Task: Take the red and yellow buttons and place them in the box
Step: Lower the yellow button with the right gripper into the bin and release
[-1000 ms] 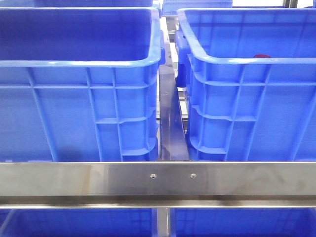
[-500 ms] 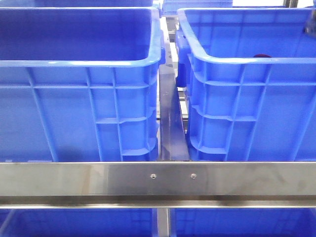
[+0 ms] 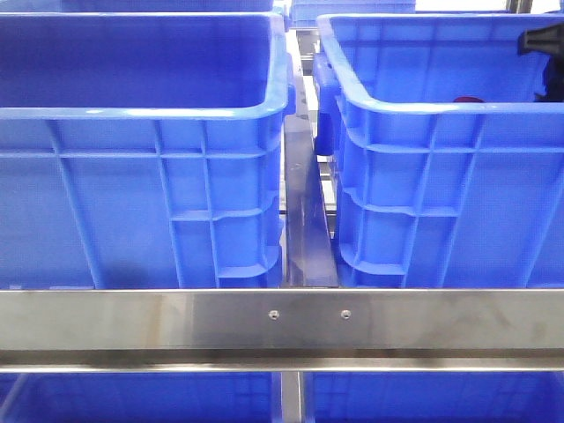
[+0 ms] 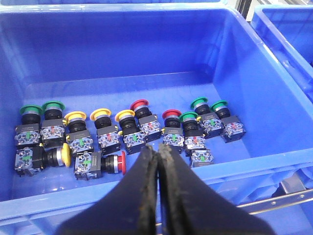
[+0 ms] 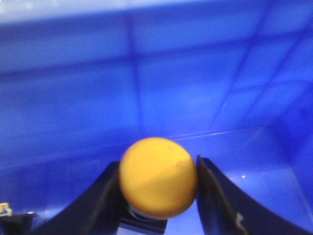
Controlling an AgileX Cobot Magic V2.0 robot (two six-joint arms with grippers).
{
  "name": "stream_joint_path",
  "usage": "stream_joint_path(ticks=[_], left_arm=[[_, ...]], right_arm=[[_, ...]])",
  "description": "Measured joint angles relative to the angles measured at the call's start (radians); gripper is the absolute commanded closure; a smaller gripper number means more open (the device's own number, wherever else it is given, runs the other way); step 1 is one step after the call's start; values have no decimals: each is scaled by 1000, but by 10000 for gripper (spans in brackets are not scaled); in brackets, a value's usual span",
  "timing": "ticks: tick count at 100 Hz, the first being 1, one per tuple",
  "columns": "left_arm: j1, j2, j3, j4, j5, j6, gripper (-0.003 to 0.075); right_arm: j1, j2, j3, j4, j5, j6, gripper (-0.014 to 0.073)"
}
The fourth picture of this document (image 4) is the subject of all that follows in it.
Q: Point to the green push button far left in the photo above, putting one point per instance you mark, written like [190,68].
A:
[27,134]

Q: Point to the yellow push button upright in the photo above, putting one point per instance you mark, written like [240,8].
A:
[107,133]
[78,138]
[133,137]

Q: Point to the yellow push button upright middle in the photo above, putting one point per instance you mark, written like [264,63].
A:
[107,133]

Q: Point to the left blue plastic bin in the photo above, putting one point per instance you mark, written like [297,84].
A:
[90,56]

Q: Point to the right blue plastic bin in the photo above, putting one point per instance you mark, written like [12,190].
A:
[287,30]

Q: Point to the yellow mushroom push button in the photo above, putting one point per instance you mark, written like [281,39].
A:
[32,160]

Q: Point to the switch contact block front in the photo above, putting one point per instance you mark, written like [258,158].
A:
[201,158]

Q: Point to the green push button centre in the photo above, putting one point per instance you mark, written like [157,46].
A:
[193,135]

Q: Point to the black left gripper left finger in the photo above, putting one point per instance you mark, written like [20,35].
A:
[128,209]

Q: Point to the green push button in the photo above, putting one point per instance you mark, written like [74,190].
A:
[53,126]
[233,127]
[193,135]
[27,134]
[209,121]

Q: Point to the red push button upright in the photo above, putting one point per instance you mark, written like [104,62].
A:
[147,121]
[172,131]

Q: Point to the red push button upright front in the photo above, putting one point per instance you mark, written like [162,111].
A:
[172,131]

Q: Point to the blue plastic bin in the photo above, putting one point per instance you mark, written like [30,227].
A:
[287,30]
[90,56]

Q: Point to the red push button upright rear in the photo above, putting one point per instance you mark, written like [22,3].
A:
[147,121]

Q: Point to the red push button lying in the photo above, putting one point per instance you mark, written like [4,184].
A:
[91,165]

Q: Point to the green push button rear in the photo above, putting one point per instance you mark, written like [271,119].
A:
[209,121]

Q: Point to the green push button far right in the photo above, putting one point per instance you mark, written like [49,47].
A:
[233,127]

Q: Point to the yellow push button upright left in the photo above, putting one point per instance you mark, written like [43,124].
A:
[78,138]

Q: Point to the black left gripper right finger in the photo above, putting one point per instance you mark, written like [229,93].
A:
[190,207]

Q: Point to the yellow push button upright right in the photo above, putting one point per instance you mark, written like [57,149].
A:
[133,137]

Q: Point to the steel front rack rail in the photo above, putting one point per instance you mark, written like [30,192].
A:
[279,202]

